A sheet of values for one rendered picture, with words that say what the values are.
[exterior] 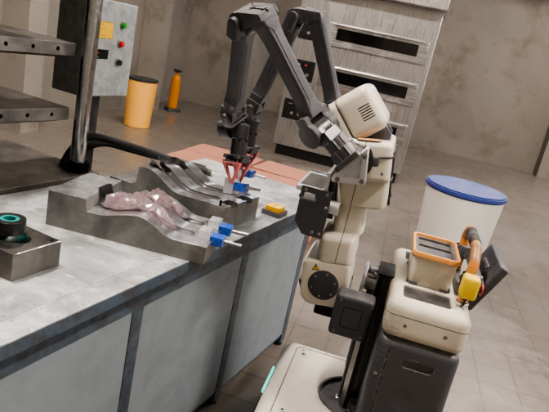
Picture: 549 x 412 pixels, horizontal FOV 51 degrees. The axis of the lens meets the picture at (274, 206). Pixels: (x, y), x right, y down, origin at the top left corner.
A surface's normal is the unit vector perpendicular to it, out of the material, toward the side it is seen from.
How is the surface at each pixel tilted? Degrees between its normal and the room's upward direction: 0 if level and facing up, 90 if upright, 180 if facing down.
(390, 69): 90
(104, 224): 90
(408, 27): 90
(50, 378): 90
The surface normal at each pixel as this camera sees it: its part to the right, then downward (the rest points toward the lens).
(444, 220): -0.62, 0.16
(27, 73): 0.95, 0.25
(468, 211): -0.16, 0.31
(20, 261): 0.88, 0.30
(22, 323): 0.20, -0.94
